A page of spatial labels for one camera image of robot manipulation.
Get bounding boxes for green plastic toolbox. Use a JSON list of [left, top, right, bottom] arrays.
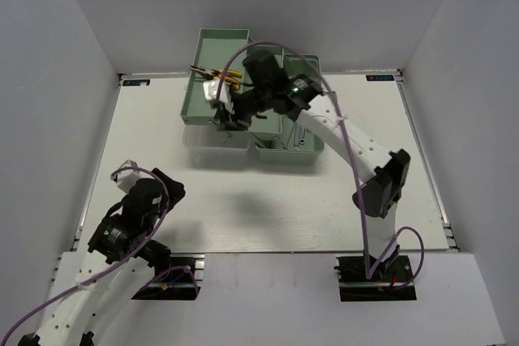
[[180, 28, 324, 166]]

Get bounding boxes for yellow handled pliers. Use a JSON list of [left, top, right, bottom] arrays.
[[189, 65, 243, 91]]

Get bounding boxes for large silver ratchet wrench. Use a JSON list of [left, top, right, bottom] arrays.
[[298, 126, 306, 146]]

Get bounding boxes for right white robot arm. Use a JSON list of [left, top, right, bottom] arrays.
[[203, 49, 410, 280]]

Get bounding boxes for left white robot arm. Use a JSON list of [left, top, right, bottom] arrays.
[[19, 161, 186, 345]]

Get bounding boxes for blue label sticker right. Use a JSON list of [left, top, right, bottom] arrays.
[[366, 75, 394, 82]]

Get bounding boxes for blue label sticker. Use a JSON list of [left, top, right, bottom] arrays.
[[122, 79, 151, 87], [366, 75, 394, 82]]

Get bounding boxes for blue label sticker left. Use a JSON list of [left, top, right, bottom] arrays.
[[122, 79, 151, 87]]

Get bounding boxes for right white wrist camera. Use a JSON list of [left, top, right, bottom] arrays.
[[202, 79, 234, 115]]

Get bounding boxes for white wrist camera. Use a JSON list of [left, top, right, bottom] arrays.
[[202, 79, 234, 115], [110, 160, 142, 194]]

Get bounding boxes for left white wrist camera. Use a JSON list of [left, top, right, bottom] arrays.
[[110, 160, 142, 194]]

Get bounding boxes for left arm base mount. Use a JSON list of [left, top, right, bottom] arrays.
[[132, 254, 204, 301]]

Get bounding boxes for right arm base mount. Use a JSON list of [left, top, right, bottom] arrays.
[[334, 255, 417, 302]]

